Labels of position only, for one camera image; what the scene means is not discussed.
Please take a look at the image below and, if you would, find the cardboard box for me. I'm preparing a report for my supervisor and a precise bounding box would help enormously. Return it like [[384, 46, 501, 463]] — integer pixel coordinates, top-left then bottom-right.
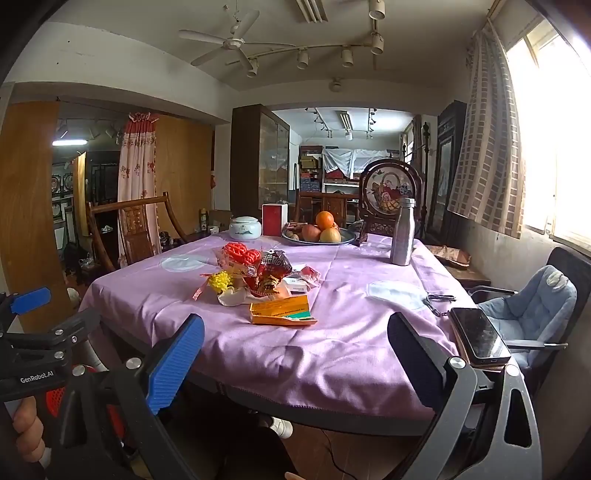
[[208, 210, 234, 232]]

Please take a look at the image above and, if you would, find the red snack packet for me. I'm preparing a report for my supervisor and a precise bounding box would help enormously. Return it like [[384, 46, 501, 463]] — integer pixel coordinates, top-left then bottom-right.
[[256, 249, 294, 296]]

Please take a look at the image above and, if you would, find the ceiling track light rail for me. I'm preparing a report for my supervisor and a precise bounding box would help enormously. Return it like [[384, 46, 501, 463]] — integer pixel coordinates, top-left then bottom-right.
[[226, 18, 386, 63]]

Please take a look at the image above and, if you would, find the round embroidered table screen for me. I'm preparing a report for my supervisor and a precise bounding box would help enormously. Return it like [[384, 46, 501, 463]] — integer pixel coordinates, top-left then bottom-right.
[[358, 158, 426, 241]]

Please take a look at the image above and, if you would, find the blue cushioned armchair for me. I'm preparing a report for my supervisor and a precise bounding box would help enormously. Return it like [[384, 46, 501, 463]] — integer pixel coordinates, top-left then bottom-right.
[[466, 247, 591, 398]]

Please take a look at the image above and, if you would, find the red knitted flower ornament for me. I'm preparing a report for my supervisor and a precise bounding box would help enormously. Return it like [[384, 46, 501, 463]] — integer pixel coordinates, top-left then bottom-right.
[[223, 242, 262, 269]]

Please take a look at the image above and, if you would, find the carved wooden chair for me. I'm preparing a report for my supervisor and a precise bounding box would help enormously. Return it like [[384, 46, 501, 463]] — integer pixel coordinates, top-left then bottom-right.
[[87, 191, 188, 273]]

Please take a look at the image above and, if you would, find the blue fruit plate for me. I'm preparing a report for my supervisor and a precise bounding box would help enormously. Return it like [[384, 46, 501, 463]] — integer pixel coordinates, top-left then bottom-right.
[[281, 225, 358, 247]]

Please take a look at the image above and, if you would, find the white shoe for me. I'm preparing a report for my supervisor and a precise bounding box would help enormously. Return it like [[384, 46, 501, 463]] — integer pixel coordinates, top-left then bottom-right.
[[261, 413, 294, 439]]

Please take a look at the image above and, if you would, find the stainless steel bottle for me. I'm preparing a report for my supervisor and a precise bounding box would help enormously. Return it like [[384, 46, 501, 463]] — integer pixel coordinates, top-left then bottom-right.
[[391, 197, 416, 267]]

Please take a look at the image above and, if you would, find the floral pink curtain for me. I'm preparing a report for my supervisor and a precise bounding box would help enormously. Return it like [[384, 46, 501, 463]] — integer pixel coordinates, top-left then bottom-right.
[[116, 112, 160, 268]]

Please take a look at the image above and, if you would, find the white dust cover cloth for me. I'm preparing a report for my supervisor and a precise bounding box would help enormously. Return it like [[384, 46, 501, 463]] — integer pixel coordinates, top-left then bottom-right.
[[322, 148, 384, 177]]

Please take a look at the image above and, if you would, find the red plastic mesh basket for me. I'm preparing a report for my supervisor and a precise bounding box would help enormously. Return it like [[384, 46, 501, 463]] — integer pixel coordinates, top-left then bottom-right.
[[44, 364, 126, 446]]

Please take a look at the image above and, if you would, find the glass display cabinet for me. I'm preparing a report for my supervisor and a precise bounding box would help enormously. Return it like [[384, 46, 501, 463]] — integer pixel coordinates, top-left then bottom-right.
[[230, 104, 291, 222]]

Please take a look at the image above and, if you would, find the large wooden door panel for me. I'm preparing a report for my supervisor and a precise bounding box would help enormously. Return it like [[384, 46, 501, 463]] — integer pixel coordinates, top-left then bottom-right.
[[0, 102, 65, 333]]

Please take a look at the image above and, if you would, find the white ceiling fan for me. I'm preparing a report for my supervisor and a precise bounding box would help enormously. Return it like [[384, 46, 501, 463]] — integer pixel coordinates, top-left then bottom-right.
[[178, 9, 296, 68]]

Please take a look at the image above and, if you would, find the low dark wooden table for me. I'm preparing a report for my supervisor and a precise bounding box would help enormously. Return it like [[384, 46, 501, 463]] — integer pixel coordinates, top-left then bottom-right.
[[425, 244, 492, 289]]

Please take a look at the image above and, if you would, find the checkered window curtain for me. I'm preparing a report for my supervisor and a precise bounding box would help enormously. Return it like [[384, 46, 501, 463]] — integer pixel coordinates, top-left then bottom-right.
[[447, 21, 527, 240]]

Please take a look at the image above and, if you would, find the bright window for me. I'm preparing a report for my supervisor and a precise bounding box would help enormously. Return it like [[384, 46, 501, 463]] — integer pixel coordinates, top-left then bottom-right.
[[505, 9, 591, 259]]

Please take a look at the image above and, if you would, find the black floor cable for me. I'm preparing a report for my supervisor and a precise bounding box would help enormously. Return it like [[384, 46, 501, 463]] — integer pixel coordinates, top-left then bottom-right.
[[318, 431, 352, 480]]

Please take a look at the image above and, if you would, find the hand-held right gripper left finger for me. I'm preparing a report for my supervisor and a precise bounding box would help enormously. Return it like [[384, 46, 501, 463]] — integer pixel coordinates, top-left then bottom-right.
[[46, 313, 206, 480]]

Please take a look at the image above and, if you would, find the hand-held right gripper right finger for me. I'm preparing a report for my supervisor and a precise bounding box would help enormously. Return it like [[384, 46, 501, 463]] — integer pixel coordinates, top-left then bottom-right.
[[387, 312, 543, 480]]

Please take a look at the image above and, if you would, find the pale blue face mask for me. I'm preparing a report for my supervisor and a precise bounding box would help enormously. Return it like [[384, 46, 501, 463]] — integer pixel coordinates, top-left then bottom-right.
[[159, 254, 206, 273], [367, 281, 428, 310]]

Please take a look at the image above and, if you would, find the bunch of keys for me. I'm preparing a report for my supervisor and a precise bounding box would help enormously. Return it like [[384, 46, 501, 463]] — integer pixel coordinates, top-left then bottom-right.
[[422, 291, 458, 317]]

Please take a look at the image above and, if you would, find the orange medicine box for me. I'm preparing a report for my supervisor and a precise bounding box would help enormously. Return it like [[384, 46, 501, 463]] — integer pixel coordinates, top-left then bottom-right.
[[249, 295, 319, 326]]

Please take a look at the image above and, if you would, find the blue seat cushion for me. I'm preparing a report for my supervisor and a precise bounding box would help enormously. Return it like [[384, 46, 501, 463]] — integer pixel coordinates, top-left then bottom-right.
[[478, 265, 578, 365]]

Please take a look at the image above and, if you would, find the purple tablecloth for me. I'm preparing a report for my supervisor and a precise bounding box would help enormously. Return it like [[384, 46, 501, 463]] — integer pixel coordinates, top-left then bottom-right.
[[78, 231, 467, 422]]

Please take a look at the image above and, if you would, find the person's left hand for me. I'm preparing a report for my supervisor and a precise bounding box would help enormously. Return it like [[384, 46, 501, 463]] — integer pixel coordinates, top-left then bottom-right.
[[11, 396, 47, 469]]

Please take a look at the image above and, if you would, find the ceiling air vent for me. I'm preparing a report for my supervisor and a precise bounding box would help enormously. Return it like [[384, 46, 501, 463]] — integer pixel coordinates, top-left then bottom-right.
[[295, 0, 328, 23]]

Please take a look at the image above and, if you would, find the black smartphone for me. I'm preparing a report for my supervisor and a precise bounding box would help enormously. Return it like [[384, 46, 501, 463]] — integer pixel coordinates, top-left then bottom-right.
[[449, 307, 512, 365]]

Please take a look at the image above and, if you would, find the white ceramic lidded jar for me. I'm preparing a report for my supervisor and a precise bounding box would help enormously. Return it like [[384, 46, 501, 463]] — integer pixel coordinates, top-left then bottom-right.
[[229, 215, 262, 241]]

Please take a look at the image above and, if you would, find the red box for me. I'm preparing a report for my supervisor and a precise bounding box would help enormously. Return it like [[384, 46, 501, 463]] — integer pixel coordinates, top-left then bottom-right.
[[262, 202, 289, 237]]

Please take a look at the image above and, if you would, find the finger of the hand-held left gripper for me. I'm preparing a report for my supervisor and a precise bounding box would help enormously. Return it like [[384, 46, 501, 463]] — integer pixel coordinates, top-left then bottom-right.
[[0, 307, 102, 371], [0, 286, 52, 337]]

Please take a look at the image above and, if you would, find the narrow wooden door panel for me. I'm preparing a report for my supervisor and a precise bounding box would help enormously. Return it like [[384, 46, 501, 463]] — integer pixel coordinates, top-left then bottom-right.
[[154, 115, 215, 236]]

